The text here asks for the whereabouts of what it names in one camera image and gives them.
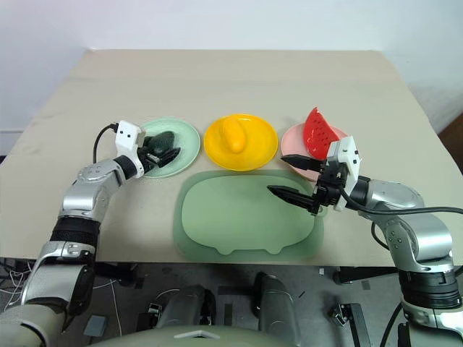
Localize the small grey floor box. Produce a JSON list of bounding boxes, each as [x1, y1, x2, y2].
[[84, 314, 109, 336]]

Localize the red toy watermelon slice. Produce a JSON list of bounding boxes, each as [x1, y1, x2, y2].
[[302, 106, 343, 160]]

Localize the dark green toy vegetable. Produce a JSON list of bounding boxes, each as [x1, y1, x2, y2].
[[144, 130, 177, 153]]

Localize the yellow toy mango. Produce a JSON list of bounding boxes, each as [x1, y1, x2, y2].
[[221, 118, 247, 153]]

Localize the yellow plate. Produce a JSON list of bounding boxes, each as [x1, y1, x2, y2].
[[203, 113, 280, 172]]

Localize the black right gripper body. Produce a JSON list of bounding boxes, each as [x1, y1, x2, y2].
[[310, 158, 349, 215]]

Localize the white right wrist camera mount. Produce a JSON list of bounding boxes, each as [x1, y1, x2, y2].
[[325, 135, 362, 213]]

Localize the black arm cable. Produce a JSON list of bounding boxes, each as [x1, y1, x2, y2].
[[93, 123, 119, 164], [339, 190, 463, 219]]

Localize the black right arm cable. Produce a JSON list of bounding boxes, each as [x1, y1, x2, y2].
[[339, 190, 463, 219]]

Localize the black floor stand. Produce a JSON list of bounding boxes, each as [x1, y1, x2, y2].
[[331, 302, 367, 347]]

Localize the pink plate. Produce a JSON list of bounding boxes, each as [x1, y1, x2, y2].
[[280, 124, 350, 182]]

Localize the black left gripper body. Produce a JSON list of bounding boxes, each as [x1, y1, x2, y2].
[[137, 134, 163, 175]]

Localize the light green plate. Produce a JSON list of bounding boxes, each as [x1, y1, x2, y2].
[[138, 115, 201, 179]]

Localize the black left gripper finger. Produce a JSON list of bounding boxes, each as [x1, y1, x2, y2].
[[155, 146, 182, 162], [155, 153, 181, 170]]

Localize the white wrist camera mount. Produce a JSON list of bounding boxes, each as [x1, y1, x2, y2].
[[325, 135, 362, 213], [114, 120, 146, 180]]

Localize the green plastic tray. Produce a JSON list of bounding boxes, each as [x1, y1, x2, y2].
[[172, 168, 326, 260]]

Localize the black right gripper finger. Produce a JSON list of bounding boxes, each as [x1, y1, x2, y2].
[[280, 154, 323, 171], [266, 184, 319, 215]]

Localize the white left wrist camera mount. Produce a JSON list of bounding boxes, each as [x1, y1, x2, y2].
[[114, 120, 146, 180]]

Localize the dark grey rounded robot leg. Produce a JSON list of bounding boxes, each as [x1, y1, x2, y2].
[[154, 284, 217, 330], [252, 272, 302, 347]]

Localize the white floor cables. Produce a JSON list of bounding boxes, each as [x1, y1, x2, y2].
[[0, 259, 33, 312]]

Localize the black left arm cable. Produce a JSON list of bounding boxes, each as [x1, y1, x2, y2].
[[93, 123, 119, 164]]

